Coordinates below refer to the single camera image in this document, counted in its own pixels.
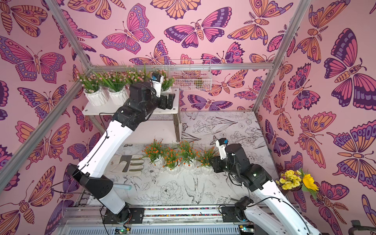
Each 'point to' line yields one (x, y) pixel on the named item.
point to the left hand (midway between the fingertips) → (168, 91)
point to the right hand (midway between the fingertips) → (211, 158)
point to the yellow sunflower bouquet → (296, 180)
